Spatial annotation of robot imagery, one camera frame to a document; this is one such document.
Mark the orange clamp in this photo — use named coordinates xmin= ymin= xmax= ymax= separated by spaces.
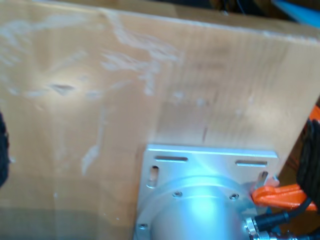
xmin=251 ymin=183 xmax=319 ymax=213

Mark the pale blue panel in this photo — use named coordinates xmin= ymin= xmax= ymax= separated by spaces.
xmin=271 ymin=0 xmax=320 ymax=26

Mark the black arm base cable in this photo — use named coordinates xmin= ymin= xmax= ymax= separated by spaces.
xmin=254 ymin=197 xmax=320 ymax=231

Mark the orange cable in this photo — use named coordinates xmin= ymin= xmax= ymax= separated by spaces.
xmin=284 ymin=103 xmax=320 ymax=176

